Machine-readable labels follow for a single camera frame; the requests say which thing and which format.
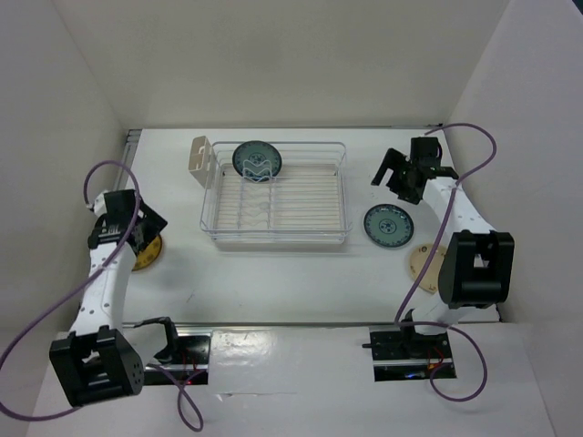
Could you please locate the teal blue floral plate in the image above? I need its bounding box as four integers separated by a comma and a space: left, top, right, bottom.
363, 204, 414, 249
231, 140, 282, 182

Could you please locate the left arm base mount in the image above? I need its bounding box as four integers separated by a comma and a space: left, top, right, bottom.
122, 317, 212, 386

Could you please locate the beige cutlery holder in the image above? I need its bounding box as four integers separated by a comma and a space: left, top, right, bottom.
188, 136, 215, 188

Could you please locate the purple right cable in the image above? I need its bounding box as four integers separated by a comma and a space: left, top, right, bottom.
394, 122, 497, 402

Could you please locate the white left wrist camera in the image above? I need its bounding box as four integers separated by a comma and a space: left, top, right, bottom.
87, 191, 107, 218

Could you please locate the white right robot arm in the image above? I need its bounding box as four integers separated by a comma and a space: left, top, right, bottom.
123, 135, 515, 358

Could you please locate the yellow patterned plate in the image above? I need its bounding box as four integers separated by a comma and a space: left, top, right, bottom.
132, 235, 163, 272

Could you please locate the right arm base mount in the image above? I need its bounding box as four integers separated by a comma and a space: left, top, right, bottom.
362, 328, 456, 382

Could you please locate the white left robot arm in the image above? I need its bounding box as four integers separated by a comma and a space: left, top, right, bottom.
49, 189, 181, 407

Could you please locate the beige plate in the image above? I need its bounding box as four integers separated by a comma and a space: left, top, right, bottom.
406, 243, 450, 295

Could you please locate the white wire dish rack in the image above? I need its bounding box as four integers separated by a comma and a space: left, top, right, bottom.
189, 137, 352, 245

